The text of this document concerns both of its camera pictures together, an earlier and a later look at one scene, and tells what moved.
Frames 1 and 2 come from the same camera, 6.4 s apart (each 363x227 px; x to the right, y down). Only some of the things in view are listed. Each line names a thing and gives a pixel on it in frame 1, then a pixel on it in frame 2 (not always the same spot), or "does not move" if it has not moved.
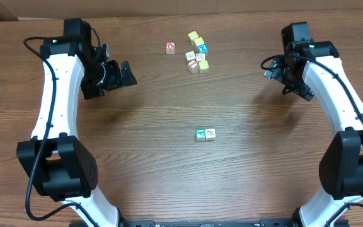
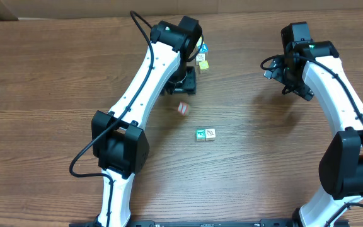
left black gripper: [115, 74] → [186, 85]
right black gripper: [297, 89] does not move
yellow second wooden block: [199, 41] does not move
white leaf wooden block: [210, 134] does not move
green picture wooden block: [200, 134] does not move
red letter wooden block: [193, 65] → [183, 108]
